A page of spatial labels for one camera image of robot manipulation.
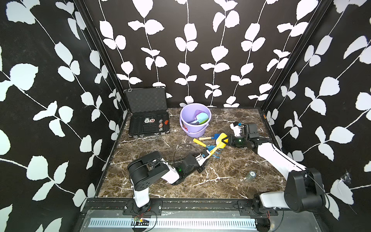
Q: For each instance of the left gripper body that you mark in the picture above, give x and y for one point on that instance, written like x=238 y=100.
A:
x=199 y=168

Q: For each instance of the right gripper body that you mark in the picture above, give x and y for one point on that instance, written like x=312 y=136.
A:
x=238 y=141

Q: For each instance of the blue rake yellow handle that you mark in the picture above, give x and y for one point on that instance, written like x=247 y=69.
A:
x=205 y=146

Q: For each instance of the yellow plastic square shovel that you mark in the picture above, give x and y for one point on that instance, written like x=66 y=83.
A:
x=221 y=141

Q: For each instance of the blue metal trowel wooden handle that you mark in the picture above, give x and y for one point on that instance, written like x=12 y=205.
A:
x=210 y=137

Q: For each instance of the light blue plastic trowel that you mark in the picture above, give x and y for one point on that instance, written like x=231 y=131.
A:
x=202 y=118

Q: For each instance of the purple scoop pink handle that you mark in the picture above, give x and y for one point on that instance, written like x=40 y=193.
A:
x=198 y=112

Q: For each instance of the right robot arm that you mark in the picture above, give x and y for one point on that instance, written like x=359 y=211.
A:
x=304 y=187

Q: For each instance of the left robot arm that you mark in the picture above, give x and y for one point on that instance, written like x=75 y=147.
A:
x=147 y=170

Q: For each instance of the purple plastic bucket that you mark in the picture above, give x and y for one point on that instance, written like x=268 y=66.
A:
x=187 y=116

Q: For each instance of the open black tool case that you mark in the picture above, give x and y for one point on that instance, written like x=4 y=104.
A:
x=149 y=114

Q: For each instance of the white perforated strip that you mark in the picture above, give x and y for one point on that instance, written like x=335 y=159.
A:
x=176 y=223

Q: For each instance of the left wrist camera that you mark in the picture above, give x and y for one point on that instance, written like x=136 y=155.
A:
x=200 y=159

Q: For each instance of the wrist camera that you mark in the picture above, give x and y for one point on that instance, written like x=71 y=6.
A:
x=237 y=129
x=200 y=159

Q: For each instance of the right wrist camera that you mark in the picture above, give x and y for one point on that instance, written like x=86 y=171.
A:
x=237 y=129

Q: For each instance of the black front rail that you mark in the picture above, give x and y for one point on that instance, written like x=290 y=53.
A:
x=127 y=206

